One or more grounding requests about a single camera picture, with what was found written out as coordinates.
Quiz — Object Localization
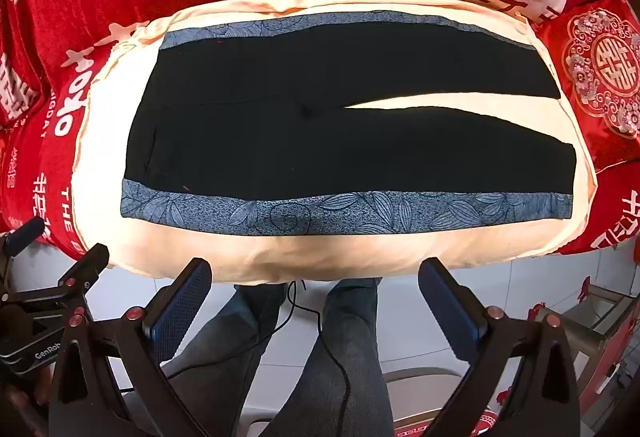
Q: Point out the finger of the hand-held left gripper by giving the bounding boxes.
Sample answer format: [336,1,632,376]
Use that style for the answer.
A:
[0,243,110,316]
[0,217,46,263]

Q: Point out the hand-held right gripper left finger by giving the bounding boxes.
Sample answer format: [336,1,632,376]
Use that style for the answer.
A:
[48,258,213,437]

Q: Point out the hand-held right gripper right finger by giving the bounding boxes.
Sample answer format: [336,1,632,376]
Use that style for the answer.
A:
[417,258,583,437]

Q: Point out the black pants with blue stripes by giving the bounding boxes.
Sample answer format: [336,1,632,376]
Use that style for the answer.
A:
[120,12,578,238]

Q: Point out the person's left hand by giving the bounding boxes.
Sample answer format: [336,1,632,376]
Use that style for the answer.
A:
[0,364,51,423]

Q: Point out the person's left leg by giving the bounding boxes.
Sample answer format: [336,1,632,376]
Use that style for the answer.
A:
[162,282,288,437]

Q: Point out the person's leg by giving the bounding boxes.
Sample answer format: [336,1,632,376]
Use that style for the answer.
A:
[162,282,288,437]
[260,277,396,437]

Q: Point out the person's right leg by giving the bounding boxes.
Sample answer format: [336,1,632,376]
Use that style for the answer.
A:
[260,277,396,437]

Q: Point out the person's legs in jeans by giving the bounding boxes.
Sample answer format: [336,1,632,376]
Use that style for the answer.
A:
[165,281,353,437]

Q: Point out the cream cushion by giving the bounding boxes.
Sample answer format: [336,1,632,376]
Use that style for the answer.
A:
[70,0,598,285]

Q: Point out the red embroidered cushion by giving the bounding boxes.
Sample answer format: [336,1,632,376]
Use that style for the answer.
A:
[537,0,640,168]

